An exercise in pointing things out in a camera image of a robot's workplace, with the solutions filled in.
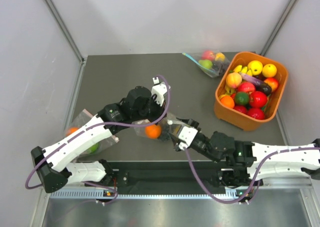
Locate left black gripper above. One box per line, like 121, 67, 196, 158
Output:
132, 94, 167, 126

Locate polka dot zip bag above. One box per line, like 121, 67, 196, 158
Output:
133, 112, 191, 142

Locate fake black grape bunch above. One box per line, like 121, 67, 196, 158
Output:
157, 125, 172, 142

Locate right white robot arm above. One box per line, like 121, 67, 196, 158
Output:
167, 118, 320, 186

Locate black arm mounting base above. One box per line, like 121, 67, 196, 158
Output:
99, 160, 251, 195

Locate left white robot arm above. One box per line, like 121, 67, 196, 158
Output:
31, 82, 168, 193

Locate fake orange in bin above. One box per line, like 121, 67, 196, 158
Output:
220, 95, 235, 109

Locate pink zip dotted bag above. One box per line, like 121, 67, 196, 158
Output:
64, 109, 119, 162

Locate fake green lime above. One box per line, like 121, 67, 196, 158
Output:
234, 91, 250, 106

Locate fake green apple pink bag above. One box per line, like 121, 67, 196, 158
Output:
87, 143, 100, 154

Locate fake red tomato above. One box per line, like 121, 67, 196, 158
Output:
249, 91, 268, 109

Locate fake peach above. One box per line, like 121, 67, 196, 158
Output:
225, 72, 243, 89

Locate fake orange in pink bag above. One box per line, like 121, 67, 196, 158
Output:
65, 127, 79, 137

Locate fake green pear in bag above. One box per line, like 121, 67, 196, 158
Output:
198, 59, 213, 71

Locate blue zip clear bag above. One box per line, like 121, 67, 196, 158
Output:
182, 50, 230, 78

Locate fake purple eggplant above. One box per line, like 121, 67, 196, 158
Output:
240, 72, 272, 96

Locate fake small banana bunch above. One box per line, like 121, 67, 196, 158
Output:
232, 65, 253, 77

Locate fake red apple in bag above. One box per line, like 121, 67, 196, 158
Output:
201, 50, 216, 61

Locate fake red yellow apple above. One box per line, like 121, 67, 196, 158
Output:
264, 77, 279, 93

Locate fake yellow lemon left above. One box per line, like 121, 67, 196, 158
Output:
247, 60, 264, 76

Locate fake yellow orange right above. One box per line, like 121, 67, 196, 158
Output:
262, 63, 278, 78

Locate orange plastic bin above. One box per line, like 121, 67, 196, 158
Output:
214, 51, 288, 131

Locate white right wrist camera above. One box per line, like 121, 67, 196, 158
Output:
177, 126, 198, 151

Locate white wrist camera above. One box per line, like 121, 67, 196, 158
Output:
177, 126, 198, 151
151, 77, 171, 106

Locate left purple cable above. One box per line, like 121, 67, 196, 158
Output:
24, 74, 172, 207

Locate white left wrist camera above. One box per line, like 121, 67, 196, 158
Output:
151, 77, 171, 106

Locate grey slotted cable duct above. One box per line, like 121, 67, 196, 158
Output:
50, 187, 245, 201

